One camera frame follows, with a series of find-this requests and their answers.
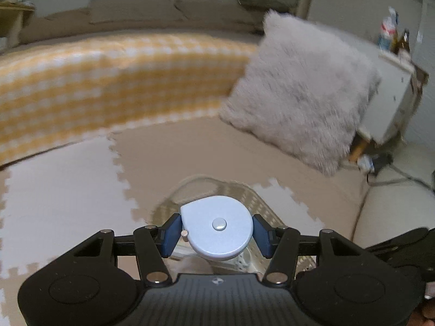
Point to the beige foam mat tile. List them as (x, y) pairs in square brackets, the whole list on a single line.
[(204, 149)]

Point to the white round tape measure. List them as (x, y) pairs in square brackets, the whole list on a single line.
[(217, 227)]

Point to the white cabinet with wooden leg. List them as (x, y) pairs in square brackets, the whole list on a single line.
[(390, 88)]

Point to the cream plastic lattice basket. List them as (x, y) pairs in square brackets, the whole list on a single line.
[(248, 195)]

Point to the clear bottle with red label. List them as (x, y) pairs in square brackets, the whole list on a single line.
[(387, 30)]

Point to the yellow checked bed cover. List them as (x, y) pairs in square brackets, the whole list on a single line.
[(102, 88)]

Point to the brown glass bottle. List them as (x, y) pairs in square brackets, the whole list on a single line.
[(403, 42)]

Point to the brown bed pillow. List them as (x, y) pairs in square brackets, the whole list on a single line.
[(136, 8), (217, 12)]

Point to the white fluffy pillow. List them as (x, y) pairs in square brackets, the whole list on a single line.
[(302, 91)]

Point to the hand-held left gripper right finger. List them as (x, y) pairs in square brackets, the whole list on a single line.
[(263, 236)]

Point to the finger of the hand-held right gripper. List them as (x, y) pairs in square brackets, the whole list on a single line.
[(404, 242)]

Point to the wooden shelf unit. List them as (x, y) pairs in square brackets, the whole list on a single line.
[(13, 8)]

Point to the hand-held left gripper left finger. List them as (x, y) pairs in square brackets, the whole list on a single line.
[(171, 236)]

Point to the brown rolled duvet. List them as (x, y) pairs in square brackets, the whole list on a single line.
[(61, 18)]

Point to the white and black power plug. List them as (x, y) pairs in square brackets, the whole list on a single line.
[(368, 163)]

